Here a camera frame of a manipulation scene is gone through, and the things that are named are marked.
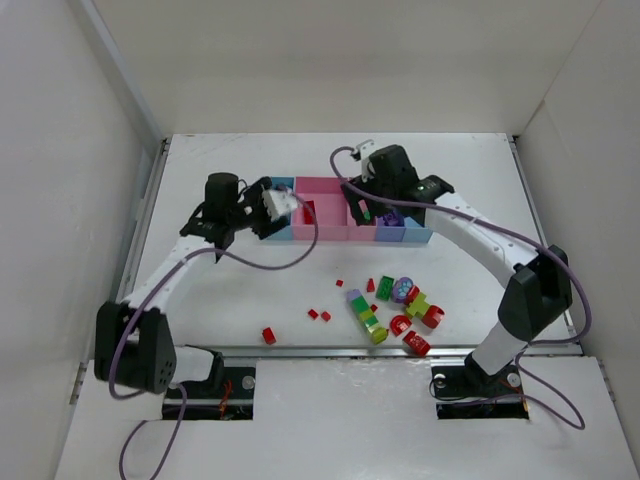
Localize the green lego plate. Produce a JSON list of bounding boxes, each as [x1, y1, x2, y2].
[[376, 276, 395, 301]]

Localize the long green lego stack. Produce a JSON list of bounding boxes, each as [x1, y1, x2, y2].
[[346, 289, 388, 345]]

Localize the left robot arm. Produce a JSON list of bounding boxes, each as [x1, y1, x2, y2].
[[94, 173, 299, 394]]

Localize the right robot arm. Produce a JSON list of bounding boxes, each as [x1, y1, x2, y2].
[[341, 141, 573, 385]]

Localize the small pink bin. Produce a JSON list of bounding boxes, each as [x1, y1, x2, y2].
[[344, 189, 376, 242]]

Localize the large pink bin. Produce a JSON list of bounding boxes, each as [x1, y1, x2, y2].
[[291, 176, 348, 241]]

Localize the left light blue bin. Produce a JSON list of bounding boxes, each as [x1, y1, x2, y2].
[[265, 176, 295, 241]]

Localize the light blue bin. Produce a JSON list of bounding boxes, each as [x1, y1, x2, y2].
[[402, 217, 433, 244], [265, 176, 295, 241]]

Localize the right light blue bin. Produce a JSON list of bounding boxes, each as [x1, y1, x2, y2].
[[402, 217, 433, 244]]

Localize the purple paw lego piece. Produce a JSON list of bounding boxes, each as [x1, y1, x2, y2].
[[390, 277, 414, 303]]

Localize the red arch lego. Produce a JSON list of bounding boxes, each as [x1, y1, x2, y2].
[[389, 315, 412, 336]]

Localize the lime red lego cluster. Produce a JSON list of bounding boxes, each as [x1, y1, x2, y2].
[[404, 286, 445, 329]]

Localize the red printed lego brick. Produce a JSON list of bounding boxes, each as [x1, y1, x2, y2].
[[403, 331, 431, 357]]

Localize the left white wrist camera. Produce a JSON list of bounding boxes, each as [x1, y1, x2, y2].
[[262, 188, 299, 222]]

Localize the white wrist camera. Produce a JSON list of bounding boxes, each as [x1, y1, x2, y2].
[[262, 188, 299, 222], [351, 139, 378, 183]]

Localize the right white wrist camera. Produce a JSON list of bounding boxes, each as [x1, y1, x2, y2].
[[351, 139, 378, 183]]

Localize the metal table rail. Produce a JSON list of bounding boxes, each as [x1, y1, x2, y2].
[[206, 344, 584, 359]]

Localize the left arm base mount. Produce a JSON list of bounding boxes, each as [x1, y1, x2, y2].
[[161, 346, 256, 421]]

